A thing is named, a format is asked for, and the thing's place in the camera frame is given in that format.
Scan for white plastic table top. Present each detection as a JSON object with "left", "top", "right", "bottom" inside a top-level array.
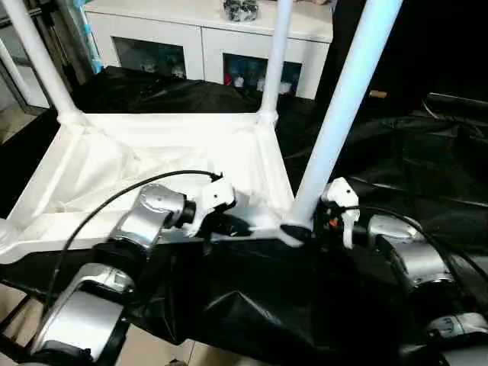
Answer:
[{"left": 0, "top": 110, "right": 312, "bottom": 266}]

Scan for white sideboard cabinet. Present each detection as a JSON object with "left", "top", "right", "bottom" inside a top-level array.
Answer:
[{"left": 84, "top": 0, "right": 335, "bottom": 101}]

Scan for black speaker cabinet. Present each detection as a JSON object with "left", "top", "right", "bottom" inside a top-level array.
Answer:
[{"left": 316, "top": 0, "right": 434, "bottom": 111}]

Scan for grey metal tripod stand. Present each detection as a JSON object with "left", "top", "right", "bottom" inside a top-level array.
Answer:
[{"left": 36, "top": 0, "right": 84, "bottom": 83}]

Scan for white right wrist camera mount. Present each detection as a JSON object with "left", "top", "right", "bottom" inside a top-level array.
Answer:
[{"left": 322, "top": 177, "right": 361, "bottom": 249}]

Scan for white slanted pipe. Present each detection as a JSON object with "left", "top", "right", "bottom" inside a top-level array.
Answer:
[{"left": 0, "top": 37, "right": 51, "bottom": 111}]

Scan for dark bag of small parts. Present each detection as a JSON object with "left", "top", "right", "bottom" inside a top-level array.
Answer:
[{"left": 223, "top": 0, "right": 261, "bottom": 23}]

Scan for black plastic mat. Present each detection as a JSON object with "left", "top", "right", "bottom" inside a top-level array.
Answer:
[{"left": 0, "top": 64, "right": 488, "bottom": 366}]

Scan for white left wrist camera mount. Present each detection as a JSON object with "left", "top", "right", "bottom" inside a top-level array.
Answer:
[{"left": 182, "top": 177, "right": 238, "bottom": 238}]

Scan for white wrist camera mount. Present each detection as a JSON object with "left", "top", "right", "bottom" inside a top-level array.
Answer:
[
  {"left": 182, "top": 177, "right": 238, "bottom": 238},
  {"left": 322, "top": 177, "right": 361, "bottom": 249}
]

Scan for blue and white tube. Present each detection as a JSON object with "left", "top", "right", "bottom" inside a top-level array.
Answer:
[{"left": 78, "top": 0, "right": 104, "bottom": 74}]

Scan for black metal floor frame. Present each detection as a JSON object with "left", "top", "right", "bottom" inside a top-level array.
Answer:
[{"left": 0, "top": 284, "right": 41, "bottom": 346}]

